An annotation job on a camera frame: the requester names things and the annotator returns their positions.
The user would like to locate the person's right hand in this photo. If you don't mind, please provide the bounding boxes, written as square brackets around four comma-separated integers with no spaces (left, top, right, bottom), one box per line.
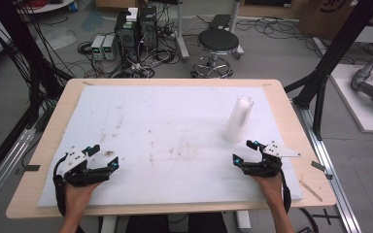
[252,173,285,209]

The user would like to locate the aluminium floor rail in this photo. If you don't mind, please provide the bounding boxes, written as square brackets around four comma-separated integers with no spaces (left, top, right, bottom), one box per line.
[0,125,37,217]
[291,99,364,233]

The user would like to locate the black metal frame stand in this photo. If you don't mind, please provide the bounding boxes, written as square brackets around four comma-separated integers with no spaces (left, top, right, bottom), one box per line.
[0,0,75,192]
[284,0,373,141]

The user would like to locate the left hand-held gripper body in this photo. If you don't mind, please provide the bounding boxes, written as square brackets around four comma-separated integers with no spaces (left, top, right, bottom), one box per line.
[57,151,112,188]

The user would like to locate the black round stool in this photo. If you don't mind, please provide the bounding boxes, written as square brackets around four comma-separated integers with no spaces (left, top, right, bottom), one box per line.
[190,28,245,80]

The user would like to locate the black flat floor device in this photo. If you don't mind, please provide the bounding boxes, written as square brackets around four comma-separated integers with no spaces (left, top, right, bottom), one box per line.
[208,14,233,31]

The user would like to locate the white desk leg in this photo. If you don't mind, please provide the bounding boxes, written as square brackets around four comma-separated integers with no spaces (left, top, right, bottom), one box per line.
[228,0,245,60]
[174,0,191,63]

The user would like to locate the brown cardboard box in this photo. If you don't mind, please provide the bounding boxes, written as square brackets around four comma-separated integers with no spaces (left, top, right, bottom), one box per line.
[298,0,373,41]

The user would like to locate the white floor platform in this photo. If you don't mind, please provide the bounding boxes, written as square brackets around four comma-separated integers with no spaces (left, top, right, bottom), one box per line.
[329,62,373,135]

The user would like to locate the person's left hand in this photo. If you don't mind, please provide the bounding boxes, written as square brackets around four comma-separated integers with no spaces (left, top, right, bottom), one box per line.
[63,181,102,212]

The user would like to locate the grey bench power supply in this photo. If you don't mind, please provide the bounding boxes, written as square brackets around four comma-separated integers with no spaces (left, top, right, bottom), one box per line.
[102,34,118,61]
[90,34,107,61]

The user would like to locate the black computer tower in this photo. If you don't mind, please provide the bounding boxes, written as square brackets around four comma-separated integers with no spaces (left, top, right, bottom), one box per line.
[114,11,141,63]
[138,5,159,50]

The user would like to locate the electronics boxes with cables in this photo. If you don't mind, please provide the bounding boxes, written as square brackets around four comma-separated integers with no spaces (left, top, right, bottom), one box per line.
[77,18,180,80]

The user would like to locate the small white box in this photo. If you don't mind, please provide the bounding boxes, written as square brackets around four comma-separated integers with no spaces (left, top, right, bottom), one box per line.
[125,7,140,23]

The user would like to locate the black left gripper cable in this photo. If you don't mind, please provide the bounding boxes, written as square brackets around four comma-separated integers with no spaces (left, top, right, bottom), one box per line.
[51,152,70,218]

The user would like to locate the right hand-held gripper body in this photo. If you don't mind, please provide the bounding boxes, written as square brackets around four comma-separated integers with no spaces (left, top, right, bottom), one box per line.
[241,141,302,179]

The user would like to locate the thin wooden stick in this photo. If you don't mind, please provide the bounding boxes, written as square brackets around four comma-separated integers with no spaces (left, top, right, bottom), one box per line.
[298,179,324,203]

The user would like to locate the light wooden table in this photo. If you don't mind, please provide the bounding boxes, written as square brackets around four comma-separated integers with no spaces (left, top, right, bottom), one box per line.
[5,78,338,220]

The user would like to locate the white foam mat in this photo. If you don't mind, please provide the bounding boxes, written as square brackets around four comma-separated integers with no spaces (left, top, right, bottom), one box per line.
[37,84,305,209]

